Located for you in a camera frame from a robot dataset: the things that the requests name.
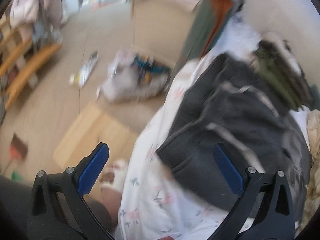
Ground white plastic trash bag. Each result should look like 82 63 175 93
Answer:
97 49 171 102

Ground dark grey pants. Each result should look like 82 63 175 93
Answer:
157 54 311 220

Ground pale pink puffer jacket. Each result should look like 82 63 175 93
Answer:
10 0 63 28

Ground beige crumpled cloth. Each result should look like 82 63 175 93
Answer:
298 109 320 233

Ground orange dustpan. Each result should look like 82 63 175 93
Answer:
9 133 28 160

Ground teal and orange garment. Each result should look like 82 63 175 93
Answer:
178 0 245 63

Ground light wooden board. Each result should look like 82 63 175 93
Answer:
53 102 138 170

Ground white floral bed sheet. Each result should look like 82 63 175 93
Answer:
116 15 310 239

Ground wooden shelf rack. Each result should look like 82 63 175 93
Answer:
1 19 61 110

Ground crumpled snack wrapper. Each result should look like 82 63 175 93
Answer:
69 51 99 88

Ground cream bedside cabinet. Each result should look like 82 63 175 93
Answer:
131 0 201 68

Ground folded olive green pants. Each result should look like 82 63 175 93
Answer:
254 40 312 111

